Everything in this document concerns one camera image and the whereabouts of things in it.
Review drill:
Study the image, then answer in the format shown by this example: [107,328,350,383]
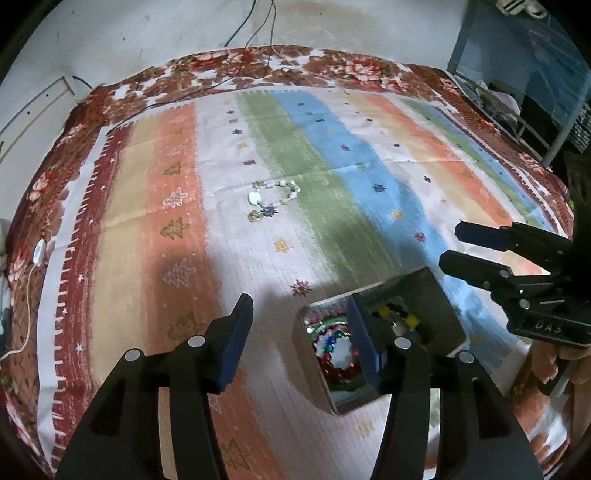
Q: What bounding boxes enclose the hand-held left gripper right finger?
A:
[346,293,544,480]

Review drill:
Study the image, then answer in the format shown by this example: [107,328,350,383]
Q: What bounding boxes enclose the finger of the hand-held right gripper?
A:
[455,220,573,265]
[438,249,565,302]

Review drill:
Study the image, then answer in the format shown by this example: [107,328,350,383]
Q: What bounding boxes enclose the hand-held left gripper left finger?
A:
[54,292,254,480]

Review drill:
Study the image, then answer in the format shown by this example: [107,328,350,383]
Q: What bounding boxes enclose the dark multicolour bead bracelet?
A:
[318,330,358,356]

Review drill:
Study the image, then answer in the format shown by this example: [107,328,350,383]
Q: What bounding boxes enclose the red bead bracelet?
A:
[316,351,365,384]

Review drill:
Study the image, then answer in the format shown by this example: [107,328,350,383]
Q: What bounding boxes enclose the colourful bead bracelets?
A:
[305,314,370,393]

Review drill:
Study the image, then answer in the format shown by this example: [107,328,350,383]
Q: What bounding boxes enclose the grey cardboard box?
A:
[293,268,467,414]

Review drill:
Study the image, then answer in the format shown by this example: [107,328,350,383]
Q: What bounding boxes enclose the yellow and dark bead bracelet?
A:
[369,302,430,347]

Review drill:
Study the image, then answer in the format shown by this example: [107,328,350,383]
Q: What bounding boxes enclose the white bead bracelet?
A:
[247,180,301,223]

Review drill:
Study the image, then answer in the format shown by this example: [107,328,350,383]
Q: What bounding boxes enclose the person's right hand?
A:
[529,342,591,407]

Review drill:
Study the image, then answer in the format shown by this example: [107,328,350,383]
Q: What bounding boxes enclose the striped colourful mat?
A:
[37,88,573,480]

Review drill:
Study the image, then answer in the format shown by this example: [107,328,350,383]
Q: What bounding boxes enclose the white plastic object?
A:
[496,0,548,17]

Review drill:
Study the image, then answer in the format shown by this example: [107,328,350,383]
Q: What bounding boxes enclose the white bed headboard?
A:
[0,76,77,162]

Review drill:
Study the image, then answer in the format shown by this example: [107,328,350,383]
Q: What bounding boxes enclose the blue metal frame rack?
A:
[445,0,591,171]

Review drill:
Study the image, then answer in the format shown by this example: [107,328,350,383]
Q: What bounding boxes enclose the white cord with inline switch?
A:
[0,239,48,363]

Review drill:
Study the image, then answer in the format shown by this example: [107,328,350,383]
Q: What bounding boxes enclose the black cable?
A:
[108,0,259,127]
[203,0,278,93]

